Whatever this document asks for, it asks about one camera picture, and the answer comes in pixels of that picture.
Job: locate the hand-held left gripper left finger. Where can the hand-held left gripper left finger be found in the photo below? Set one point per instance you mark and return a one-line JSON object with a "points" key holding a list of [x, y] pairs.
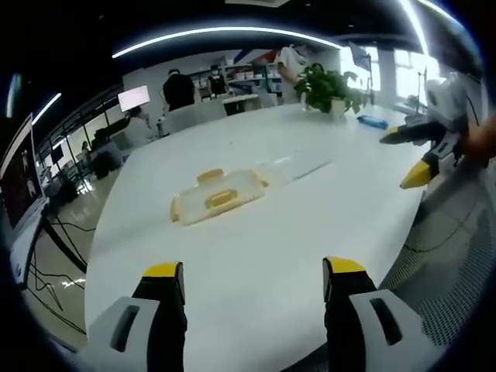
{"points": [[116, 321]]}

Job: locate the clear box with yellow buckles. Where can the clear box with yellow buckles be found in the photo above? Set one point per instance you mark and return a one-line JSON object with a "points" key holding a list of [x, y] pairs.
{"points": [[221, 197]]}

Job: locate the person's right hand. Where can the person's right hand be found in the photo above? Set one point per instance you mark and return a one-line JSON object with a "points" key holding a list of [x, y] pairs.
{"points": [[482, 141]]}

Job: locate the white cabinet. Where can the white cabinet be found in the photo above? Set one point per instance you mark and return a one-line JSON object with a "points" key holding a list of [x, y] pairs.
{"points": [[242, 105]]}

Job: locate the storage shelf with boxes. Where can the storage shelf with boxes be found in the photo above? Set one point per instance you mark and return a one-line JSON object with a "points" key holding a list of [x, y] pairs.
{"points": [[252, 77]]}

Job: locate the bright white screen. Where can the bright white screen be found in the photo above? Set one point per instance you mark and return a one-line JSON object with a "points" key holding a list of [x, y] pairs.
{"points": [[134, 98]]}

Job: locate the white monitor stand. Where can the white monitor stand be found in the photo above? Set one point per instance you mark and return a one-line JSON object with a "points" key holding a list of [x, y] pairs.
{"points": [[27, 248]]}

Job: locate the long ceiling light strip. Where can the long ceiling light strip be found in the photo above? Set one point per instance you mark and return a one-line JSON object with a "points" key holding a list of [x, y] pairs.
{"points": [[224, 34]]}

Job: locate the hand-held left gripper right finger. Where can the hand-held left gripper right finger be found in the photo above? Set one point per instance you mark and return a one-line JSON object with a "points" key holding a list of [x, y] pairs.
{"points": [[391, 321]]}

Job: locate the black office chair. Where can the black office chair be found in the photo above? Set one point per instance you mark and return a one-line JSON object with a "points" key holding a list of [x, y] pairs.
{"points": [[106, 160]]}

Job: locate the blue packet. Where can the blue packet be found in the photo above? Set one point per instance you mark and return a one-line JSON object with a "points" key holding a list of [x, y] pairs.
{"points": [[372, 121]]}

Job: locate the green potted plant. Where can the green potted plant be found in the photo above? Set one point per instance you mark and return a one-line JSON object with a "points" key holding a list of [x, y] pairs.
{"points": [[325, 87]]}

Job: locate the grey mesh chair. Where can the grey mesh chair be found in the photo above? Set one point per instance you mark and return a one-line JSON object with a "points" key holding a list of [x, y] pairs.
{"points": [[445, 271]]}

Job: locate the dark computer monitor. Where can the dark computer monitor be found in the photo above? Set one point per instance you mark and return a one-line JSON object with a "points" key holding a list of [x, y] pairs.
{"points": [[19, 178]]}

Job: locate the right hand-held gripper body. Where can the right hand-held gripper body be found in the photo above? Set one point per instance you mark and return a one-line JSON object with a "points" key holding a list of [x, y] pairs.
{"points": [[453, 100]]}

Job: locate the short ceiling light strip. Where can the short ceiling light strip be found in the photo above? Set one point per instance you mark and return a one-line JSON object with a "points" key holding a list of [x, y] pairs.
{"points": [[46, 108]]}

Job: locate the clear plastic sheet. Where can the clear plastic sheet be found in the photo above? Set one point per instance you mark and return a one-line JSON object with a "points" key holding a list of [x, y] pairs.
{"points": [[298, 166]]}

